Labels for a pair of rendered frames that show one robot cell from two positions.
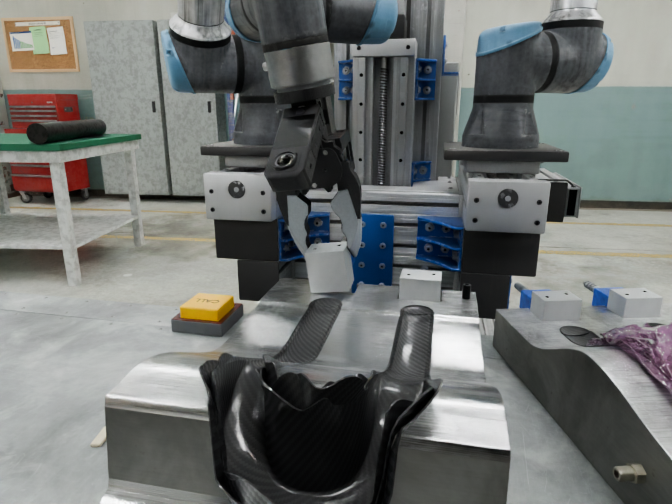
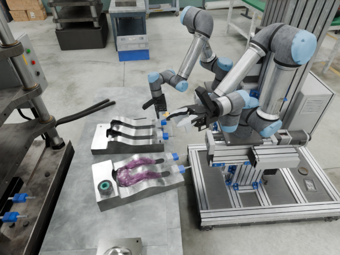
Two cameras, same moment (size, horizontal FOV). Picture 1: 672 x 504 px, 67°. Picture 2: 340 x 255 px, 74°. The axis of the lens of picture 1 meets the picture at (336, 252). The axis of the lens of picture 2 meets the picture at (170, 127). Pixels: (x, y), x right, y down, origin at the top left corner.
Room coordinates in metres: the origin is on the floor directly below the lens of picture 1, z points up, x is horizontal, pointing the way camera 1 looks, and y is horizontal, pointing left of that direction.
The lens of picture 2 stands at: (0.37, -1.21, 1.98)
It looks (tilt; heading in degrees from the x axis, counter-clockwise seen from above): 42 degrees down; 75
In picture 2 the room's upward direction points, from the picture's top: straight up
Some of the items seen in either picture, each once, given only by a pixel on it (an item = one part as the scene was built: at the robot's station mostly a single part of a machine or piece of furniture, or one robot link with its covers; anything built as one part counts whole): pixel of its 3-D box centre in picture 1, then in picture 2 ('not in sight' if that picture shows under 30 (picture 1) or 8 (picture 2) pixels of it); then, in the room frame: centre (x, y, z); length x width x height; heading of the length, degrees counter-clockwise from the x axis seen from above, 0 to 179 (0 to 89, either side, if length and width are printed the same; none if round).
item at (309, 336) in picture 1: (349, 345); (130, 129); (0.40, -0.01, 0.92); 0.35 x 0.16 x 0.09; 168
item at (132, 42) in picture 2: not in sight; (132, 42); (0.81, 3.21, 0.28); 0.61 x 0.41 x 0.15; 172
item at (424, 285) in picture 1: (422, 282); (166, 136); (0.64, -0.12, 0.89); 0.13 x 0.05 x 0.05; 168
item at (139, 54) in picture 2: not in sight; (133, 51); (0.81, 3.21, 0.11); 0.61 x 0.41 x 0.22; 172
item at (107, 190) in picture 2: not in sight; (105, 187); (0.21, -0.45, 0.93); 0.08 x 0.08 x 0.04
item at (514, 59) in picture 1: (509, 59); (247, 110); (1.06, -0.34, 1.20); 0.13 x 0.12 x 0.14; 105
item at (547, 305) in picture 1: (537, 301); (176, 156); (0.66, -0.28, 0.86); 0.13 x 0.05 x 0.05; 5
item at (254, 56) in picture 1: (262, 63); (223, 68); (1.15, 0.16, 1.20); 0.13 x 0.12 x 0.14; 114
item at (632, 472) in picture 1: (628, 473); not in sight; (0.33, -0.23, 0.84); 0.02 x 0.01 x 0.02; 95
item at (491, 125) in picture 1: (501, 121); (241, 124); (1.06, -0.33, 1.09); 0.15 x 0.15 x 0.10
